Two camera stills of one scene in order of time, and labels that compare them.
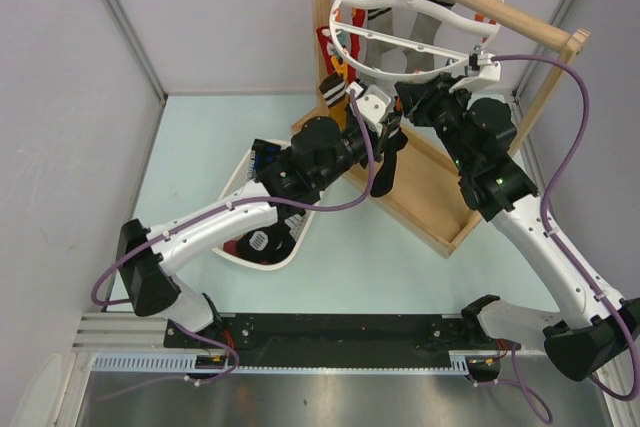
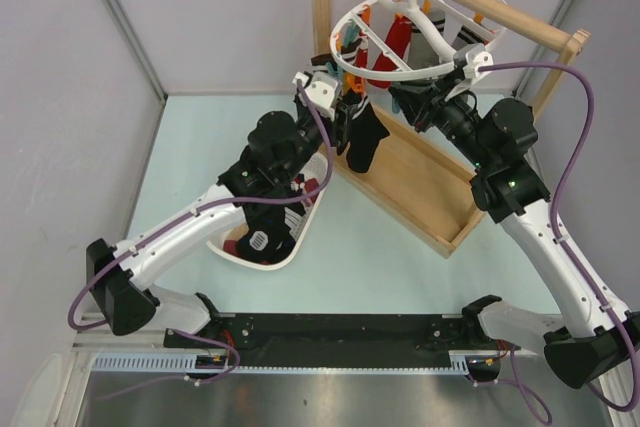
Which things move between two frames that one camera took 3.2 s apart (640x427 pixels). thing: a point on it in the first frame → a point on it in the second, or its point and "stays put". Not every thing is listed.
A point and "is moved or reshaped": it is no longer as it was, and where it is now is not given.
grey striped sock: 382,53 → 467,36
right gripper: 421,98 stays put
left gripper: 387,125 → 339,123
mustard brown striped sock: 335,92 is moved or reshaped
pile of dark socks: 267,242 stays put
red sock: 358,15 → 399,38
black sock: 384,182 is moved or reshaped
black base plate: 337,339 stays put
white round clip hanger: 414,17 is moved or reshaped
